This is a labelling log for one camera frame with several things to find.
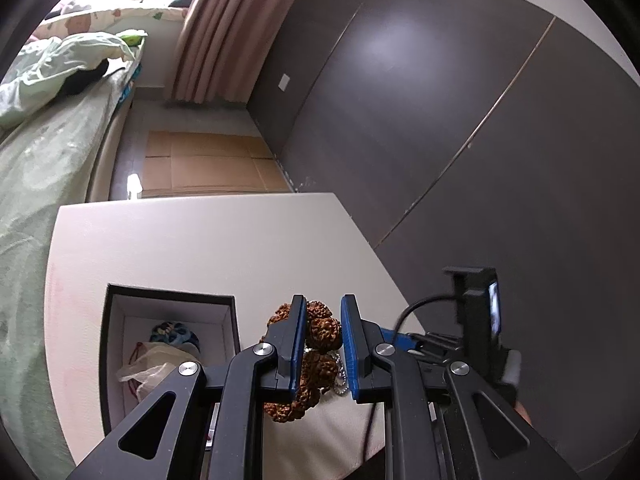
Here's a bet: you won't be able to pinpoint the silver chain bracelet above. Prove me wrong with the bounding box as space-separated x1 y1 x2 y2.
332 353 350 397

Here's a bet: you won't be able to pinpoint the green tissue pack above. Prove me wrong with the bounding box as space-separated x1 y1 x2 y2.
116 29 148 47

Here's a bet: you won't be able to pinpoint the black open jewelry box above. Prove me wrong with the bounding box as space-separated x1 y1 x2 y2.
99 284 240 434

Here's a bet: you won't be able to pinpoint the black camera cable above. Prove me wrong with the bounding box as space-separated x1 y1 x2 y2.
361 292 459 480

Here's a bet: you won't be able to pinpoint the pink right curtain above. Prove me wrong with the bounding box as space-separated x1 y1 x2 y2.
165 0 295 104

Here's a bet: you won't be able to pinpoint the flattened cardboard sheets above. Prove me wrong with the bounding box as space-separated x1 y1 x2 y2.
141 131 291 197

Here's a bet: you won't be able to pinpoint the brown wooden bead bracelet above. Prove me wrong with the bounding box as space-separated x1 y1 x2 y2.
261 300 346 424

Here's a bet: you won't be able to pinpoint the light green duvet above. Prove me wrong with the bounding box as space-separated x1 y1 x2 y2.
1 32 138 130

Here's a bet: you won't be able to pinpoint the bed with green sheet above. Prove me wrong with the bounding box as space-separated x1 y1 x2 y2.
1 40 145 479

